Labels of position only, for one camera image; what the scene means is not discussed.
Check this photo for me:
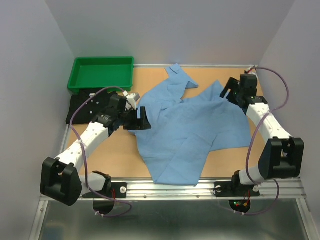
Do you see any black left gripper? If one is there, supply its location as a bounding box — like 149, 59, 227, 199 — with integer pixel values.
118, 106, 152, 130

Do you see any light blue long sleeve shirt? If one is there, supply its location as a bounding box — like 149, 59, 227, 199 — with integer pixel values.
133, 64, 251, 186

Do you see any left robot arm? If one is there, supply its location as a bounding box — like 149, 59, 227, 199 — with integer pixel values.
40, 92, 151, 206

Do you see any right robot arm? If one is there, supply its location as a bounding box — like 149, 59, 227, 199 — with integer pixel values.
217, 73, 305, 196

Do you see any folded black shirt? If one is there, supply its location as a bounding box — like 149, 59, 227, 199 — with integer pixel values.
65, 88, 116, 125

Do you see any green plastic tray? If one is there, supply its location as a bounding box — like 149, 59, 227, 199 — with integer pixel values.
67, 56, 134, 94

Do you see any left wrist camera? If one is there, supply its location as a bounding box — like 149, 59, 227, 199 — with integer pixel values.
123, 91, 140, 106

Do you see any aluminium mounting rail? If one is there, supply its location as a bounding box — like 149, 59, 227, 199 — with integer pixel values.
39, 177, 307, 201

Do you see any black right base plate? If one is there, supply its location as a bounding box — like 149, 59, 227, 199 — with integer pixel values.
213, 181, 260, 198

